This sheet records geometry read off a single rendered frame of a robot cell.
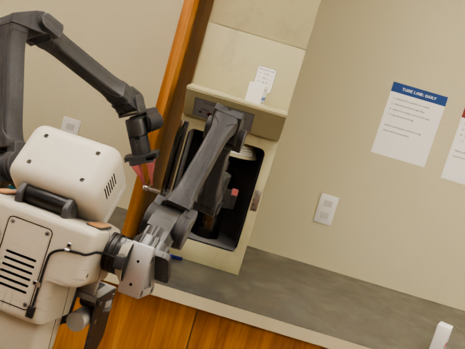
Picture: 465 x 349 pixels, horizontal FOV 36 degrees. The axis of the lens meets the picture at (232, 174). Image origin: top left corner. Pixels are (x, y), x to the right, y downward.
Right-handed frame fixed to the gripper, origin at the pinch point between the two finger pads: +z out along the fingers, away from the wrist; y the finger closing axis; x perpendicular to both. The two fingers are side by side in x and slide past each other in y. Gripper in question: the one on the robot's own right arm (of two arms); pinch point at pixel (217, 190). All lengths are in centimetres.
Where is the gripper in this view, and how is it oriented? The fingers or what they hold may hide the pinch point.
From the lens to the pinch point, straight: 247.8
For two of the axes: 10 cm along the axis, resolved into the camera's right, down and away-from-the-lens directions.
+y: -9.6, -2.9, 0.3
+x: -2.8, 9.4, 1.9
